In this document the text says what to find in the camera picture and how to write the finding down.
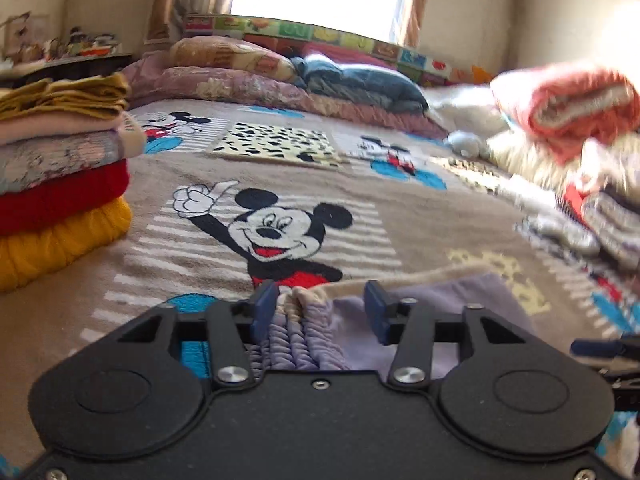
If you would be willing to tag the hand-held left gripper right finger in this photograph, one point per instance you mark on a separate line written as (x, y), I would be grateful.
(376, 312)

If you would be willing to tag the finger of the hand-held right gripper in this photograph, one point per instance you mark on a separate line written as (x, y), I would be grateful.
(597, 348)

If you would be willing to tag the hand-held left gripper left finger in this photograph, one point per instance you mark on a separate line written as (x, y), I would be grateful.
(262, 310)

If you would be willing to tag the lilac pants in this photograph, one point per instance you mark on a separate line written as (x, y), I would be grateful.
(450, 305)

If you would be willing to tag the pile of unfolded clothes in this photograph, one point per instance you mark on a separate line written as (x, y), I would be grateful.
(600, 225)

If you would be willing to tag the printed cartoon blanket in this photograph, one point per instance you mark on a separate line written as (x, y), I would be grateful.
(175, 270)

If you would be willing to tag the light blue plush toy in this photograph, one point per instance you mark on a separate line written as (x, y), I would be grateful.
(467, 144)

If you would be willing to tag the cream quilt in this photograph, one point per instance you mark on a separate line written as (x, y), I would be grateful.
(530, 160)

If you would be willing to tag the yellow folded sweater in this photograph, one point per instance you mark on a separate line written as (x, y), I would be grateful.
(60, 245)

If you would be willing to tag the white quilt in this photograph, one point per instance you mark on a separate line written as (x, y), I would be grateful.
(465, 105)

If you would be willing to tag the red folded sweater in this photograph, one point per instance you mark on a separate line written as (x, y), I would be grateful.
(65, 200)

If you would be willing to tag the blue folded blanket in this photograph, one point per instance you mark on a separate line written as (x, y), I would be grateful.
(360, 82)

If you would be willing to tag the coral rolled quilt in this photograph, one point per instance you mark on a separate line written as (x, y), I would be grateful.
(570, 105)

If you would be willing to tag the grey sequined folded garment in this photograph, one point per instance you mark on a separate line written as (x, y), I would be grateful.
(60, 160)

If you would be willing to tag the floral pillow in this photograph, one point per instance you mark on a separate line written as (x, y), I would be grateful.
(230, 60)

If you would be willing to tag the maroon pillow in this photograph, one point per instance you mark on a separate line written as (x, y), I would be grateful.
(345, 55)

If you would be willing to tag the colourful alphabet mat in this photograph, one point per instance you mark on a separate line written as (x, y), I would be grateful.
(300, 30)

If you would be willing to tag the olive folded cloth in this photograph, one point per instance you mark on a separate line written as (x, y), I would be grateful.
(65, 97)

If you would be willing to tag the clutter of small desk items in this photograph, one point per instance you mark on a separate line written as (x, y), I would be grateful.
(75, 45)

